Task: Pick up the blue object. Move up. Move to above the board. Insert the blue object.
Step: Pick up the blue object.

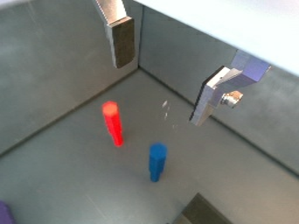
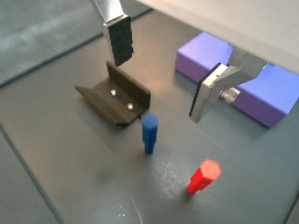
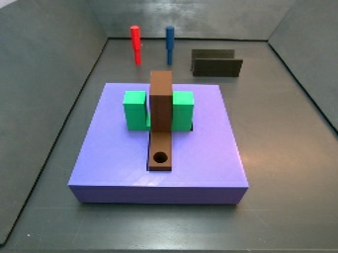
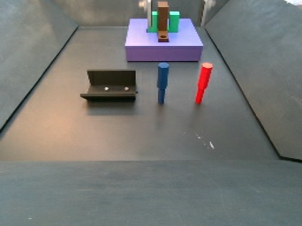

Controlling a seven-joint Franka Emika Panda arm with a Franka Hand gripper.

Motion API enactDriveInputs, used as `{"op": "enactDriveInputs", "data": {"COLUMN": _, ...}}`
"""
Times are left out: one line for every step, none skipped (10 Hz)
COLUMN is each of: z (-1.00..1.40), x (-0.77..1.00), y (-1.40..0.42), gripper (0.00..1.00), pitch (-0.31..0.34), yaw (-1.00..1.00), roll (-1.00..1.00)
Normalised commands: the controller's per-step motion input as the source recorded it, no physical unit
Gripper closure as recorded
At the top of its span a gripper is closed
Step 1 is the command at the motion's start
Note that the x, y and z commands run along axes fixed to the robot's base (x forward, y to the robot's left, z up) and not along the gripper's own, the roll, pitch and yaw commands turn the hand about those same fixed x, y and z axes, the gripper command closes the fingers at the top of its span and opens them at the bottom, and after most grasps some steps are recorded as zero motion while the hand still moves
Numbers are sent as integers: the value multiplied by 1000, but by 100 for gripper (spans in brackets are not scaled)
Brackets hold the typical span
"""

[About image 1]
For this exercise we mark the black angle bracket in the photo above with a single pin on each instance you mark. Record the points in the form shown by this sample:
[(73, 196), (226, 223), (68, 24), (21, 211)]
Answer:
[(200, 212)]

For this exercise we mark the blue peg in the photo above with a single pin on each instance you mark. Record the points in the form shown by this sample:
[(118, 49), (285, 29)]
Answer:
[(157, 156)]

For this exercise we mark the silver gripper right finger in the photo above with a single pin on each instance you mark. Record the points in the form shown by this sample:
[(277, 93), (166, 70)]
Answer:
[(218, 90)]

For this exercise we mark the red peg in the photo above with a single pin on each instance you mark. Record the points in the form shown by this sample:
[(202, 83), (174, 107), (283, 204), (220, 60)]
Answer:
[(110, 114)]

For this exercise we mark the purple board block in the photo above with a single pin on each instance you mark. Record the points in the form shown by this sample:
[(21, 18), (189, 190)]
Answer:
[(5, 216)]

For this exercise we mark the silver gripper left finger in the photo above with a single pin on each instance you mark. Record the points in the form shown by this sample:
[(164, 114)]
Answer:
[(120, 30)]

